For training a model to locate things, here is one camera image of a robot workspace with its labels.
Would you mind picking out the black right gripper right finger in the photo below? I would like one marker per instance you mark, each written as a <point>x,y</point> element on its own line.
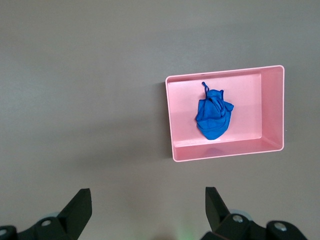
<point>225,222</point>

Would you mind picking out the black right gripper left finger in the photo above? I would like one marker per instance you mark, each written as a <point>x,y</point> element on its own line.
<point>72,217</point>

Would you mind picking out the blue glove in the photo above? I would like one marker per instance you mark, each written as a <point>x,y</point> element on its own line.
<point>212,120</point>

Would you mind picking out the pink plastic bin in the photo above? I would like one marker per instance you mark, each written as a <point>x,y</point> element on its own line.
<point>250,112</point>

